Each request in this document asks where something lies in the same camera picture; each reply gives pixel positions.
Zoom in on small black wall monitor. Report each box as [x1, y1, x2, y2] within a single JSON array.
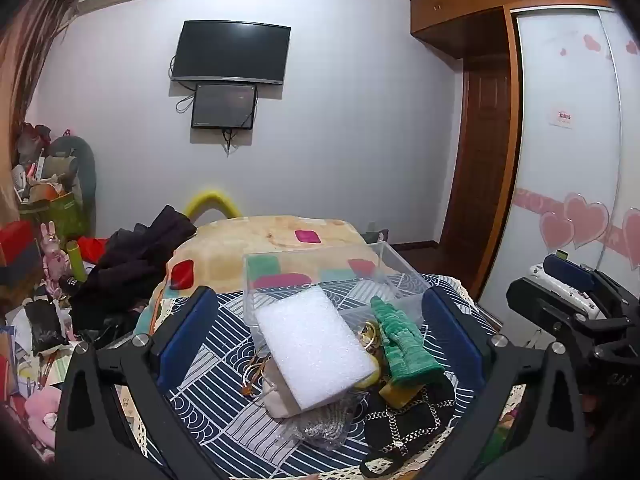
[[190, 83, 258, 131]]

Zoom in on black plastic bag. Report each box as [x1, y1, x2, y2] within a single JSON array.
[[24, 300, 69, 354]]

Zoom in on red cloth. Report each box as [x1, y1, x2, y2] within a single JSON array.
[[77, 237, 109, 264]]

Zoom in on wall-mounted black television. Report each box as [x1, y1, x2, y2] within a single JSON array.
[[171, 20, 292, 85]]

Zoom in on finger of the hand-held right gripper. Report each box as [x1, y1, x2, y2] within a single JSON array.
[[506, 277, 592, 331], [543, 253, 597, 292]]

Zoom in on green bag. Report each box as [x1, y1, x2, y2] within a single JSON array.
[[20, 192, 84, 242]]

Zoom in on red box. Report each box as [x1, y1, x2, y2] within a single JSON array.
[[0, 220, 40, 267]]

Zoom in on yellow foam tube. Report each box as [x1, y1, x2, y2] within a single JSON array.
[[183, 188, 243, 221]]

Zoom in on clear plastic box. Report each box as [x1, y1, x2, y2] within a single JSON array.
[[242, 241, 432, 347]]

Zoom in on pink plush toy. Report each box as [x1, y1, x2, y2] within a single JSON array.
[[24, 389, 62, 449]]

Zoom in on brown wooden door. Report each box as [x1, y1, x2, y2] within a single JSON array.
[[439, 55, 517, 251]]

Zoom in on yellow sponge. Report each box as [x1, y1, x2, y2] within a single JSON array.
[[377, 380, 425, 407]]

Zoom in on brown curtain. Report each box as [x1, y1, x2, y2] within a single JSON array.
[[0, 0, 82, 211]]

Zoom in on pile of black clothes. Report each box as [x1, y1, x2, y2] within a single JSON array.
[[70, 204, 199, 347]]

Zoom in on gold bangles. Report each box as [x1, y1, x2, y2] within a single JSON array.
[[357, 322, 387, 357]]

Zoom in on wooden overhead cabinet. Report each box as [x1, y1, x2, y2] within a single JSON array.
[[409, 0, 612, 61]]

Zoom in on white wardrobe with pink hearts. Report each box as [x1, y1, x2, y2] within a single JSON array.
[[477, 7, 640, 323]]

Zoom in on orange bead bracelet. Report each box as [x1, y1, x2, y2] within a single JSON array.
[[242, 349, 272, 402]]

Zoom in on green roll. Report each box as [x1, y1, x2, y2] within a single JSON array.
[[67, 242, 89, 277]]

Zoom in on pink bunny toy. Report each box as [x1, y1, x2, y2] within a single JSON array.
[[41, 222, 72, 283]]

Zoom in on beige patterned blanket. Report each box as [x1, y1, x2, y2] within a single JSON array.
[[140, 215, 387, 332]]

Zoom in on white foam block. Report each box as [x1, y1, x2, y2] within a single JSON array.
[[254, 284, 381, 411]]

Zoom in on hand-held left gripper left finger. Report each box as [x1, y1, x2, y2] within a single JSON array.
[[54, 285, 221, 480]]

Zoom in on green knitted glove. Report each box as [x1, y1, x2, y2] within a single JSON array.
[[370, 296, 446, 389]]

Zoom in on black cloth with chain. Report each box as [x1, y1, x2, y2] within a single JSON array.
[[359, 374, 457, 479]]

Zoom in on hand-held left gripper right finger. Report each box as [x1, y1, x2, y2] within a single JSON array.
[[422, 285, 589, 480]]

